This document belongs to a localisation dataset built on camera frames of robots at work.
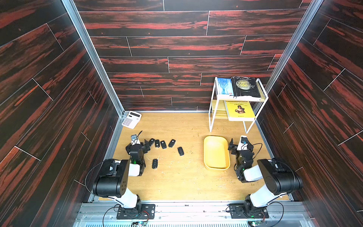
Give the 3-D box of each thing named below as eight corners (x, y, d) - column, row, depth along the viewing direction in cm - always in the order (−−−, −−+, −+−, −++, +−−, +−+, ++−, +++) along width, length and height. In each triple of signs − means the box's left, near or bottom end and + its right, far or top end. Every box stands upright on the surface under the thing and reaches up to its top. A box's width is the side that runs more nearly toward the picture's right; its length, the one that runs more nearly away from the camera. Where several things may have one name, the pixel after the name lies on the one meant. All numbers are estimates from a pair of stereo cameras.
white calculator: (122, 126, 112) (120, 124, 110) (131, 113, 122) (130, 110, 120) (135, 129, 111) (133, 127, 108) (143, 115, 120) (142, 113, 118)
